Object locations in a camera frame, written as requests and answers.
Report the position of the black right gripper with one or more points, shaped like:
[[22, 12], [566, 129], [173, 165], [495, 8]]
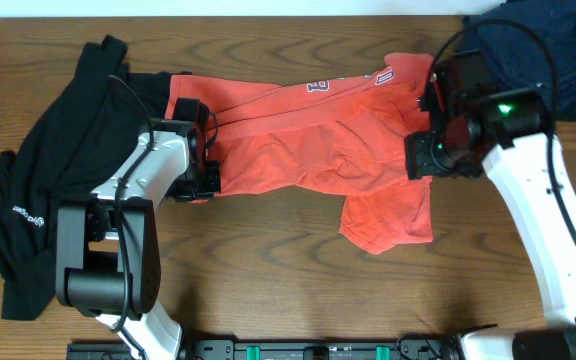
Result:
[[420, 164]]

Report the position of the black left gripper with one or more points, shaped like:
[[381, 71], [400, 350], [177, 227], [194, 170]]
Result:
[[212, 168]]

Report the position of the red printed t-shirt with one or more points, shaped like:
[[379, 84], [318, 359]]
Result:
[[343, 136]]

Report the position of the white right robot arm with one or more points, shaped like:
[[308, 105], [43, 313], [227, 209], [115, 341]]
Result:
[[507, 136]]

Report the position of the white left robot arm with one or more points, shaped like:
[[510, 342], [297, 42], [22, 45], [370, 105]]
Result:
[[108, 261]]

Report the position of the black t-shirt white logo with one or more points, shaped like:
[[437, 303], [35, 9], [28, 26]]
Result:
[[82, 139]]

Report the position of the navy blue folded garment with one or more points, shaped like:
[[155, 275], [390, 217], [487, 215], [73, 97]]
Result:
[[516, 61]]

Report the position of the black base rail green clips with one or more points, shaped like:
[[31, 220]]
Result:
[[408, 347]]

